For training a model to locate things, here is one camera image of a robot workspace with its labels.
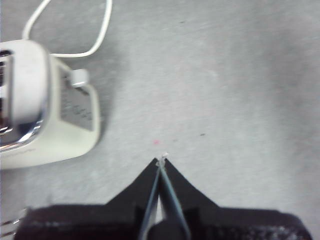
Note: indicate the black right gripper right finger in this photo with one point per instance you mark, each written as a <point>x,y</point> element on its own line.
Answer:
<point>225,225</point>

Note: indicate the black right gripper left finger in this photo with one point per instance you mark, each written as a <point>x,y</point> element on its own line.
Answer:
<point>100,222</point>

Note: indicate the cream toaster with chrome top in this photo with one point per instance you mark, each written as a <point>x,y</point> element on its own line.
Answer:
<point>30,82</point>

